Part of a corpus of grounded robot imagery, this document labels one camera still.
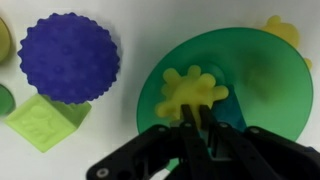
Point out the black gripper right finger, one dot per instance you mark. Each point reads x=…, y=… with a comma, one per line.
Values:
x=234, y=156

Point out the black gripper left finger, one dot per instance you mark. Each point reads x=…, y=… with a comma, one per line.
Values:
x=196, y=160

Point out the yellow spiky toy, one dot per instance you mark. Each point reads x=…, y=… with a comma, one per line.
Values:
x=193, y=89

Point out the green translucent bowl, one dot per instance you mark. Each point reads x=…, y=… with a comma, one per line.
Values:
x=268, y=85

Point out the yellow toy block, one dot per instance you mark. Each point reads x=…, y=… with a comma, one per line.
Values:
x=287, y=34

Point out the lime green cube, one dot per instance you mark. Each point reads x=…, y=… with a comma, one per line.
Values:
x=44, y=123

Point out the dark blue bumpy ball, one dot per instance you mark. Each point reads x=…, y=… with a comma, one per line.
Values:
x=69, y=58

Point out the small green cup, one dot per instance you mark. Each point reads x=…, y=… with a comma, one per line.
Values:
x=7, y=101

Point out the yellow cup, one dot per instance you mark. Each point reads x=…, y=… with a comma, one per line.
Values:
x=5, y=40

